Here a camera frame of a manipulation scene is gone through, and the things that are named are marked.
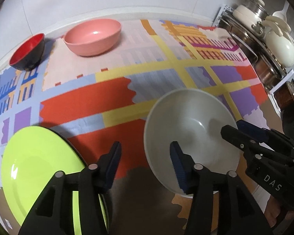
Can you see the red and black bowl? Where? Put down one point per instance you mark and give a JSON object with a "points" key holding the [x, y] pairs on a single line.
{"points": [[27, 50]]}

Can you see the white shelf rack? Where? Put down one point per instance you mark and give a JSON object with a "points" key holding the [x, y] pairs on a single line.
{"points": [[224, 12]]}

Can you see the white ladle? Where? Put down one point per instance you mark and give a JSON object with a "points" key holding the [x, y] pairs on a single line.
{"points": [[279, 14]]}

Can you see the glass jar with green lid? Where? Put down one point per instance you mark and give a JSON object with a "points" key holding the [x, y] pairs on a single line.
{"points": [[288, 95]]}

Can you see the colourful patterned mat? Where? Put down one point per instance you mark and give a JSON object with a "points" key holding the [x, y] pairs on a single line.
{"points": [[76, 102]]}

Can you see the steel pot with glass lid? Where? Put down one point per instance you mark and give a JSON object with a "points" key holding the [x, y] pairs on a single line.
{"points": [[257, 7]]}

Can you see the lime green plate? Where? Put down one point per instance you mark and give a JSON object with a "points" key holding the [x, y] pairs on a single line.
{"points": [[39, 164]]}

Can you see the cream kettle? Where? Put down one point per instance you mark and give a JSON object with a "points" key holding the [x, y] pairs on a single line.
{"points": [[281, 49]]}

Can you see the white bowl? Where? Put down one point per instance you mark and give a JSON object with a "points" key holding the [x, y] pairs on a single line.
{"points": [[186, 117]]}

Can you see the pink bowl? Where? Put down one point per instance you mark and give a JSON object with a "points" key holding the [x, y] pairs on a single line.
{"points": [[93, 41]]}

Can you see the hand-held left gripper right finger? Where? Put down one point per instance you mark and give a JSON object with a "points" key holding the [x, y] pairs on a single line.
{"points": [[178, 169]]}

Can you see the person's right hand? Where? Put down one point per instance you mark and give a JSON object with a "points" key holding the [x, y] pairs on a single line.
{"points": [[274, 213]]}

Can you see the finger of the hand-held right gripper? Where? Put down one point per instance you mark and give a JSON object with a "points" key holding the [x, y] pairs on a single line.
{"points": [[235, 137], [252, 128]]}

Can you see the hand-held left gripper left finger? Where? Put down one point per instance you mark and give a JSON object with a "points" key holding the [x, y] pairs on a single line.
{"points": [[112, 166]]}

